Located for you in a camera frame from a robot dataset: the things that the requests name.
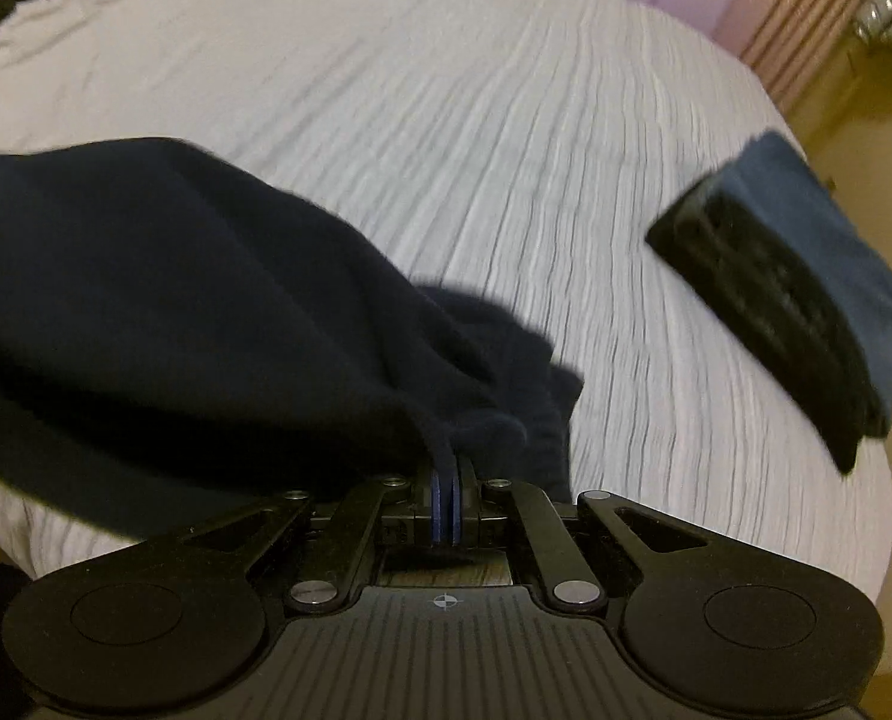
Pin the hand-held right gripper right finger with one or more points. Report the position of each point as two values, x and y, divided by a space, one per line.
461 501

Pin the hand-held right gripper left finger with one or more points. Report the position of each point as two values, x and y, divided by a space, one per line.
438 501

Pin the dark grey folded garment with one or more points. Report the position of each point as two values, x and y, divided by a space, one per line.
775 300

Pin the dark navy garment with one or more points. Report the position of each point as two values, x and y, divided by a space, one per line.
153 300

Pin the black folded garment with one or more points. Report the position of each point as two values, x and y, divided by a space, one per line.
704 262

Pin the white ribbed bedspread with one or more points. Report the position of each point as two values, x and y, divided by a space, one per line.
491 165

